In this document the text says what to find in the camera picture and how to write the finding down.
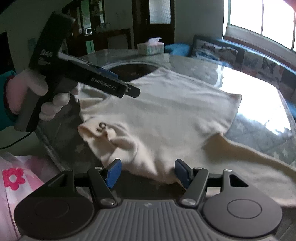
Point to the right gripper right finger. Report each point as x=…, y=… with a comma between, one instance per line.
x=194, y=180

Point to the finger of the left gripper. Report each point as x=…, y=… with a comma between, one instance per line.
x=105, y=73
x=132, y=91

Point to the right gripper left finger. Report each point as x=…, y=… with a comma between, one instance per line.
x=102, y=180

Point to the cream white sweater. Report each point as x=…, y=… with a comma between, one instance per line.
x=176, y=117

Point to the teal sleeve left forearm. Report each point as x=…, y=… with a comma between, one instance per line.
x=8, y=118

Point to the white gloved left hand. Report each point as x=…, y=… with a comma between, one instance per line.
x=18, y=86

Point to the round black induction cooktop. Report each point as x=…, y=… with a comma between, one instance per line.
x=132, y=71

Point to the dark glass cabinet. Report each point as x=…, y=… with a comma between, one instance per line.
x=99, y=25

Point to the tissue box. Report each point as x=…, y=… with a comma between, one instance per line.
x=151, y=47

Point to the dark wooden door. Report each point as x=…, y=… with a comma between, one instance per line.
x=153, y=19

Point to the pink flower fabric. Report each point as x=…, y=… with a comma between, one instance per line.
x=20, y=176

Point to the left butterfly cushion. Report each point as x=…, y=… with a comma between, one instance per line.
x=207, y=51

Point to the butterfly cushion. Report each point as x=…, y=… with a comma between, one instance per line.
x=262, y=68
x=207, y=51

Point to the grey quilted star tablecloth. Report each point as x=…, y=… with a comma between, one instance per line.
x=263, y=123

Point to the right butterfly cushion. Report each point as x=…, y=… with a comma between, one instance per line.
x=262, y=68

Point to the blue sofa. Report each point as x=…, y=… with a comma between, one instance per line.
x=287, y=83

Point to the window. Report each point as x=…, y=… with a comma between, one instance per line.
x=274, y=20

